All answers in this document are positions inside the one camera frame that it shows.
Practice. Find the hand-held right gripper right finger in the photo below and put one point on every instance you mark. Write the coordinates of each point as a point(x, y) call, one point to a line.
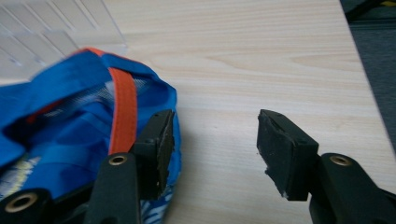
point(289, 155)

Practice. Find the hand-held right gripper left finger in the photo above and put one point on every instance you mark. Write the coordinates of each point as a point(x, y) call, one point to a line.
point(152, 161)

